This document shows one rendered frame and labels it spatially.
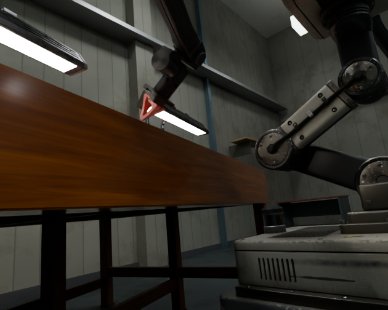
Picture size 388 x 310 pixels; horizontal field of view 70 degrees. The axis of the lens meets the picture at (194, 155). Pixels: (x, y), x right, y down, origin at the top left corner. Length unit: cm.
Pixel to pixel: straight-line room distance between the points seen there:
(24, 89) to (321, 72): 720
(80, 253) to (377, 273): 276
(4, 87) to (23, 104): 3
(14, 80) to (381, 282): 70
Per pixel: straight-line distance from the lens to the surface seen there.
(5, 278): 291
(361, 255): 68
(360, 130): 687
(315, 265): 71
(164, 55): 79
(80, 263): 313
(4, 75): 44
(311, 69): 757
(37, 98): 45
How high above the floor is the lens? 56
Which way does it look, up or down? 12 degrees up
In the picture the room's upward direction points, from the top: 5 degrees counter-clockwise
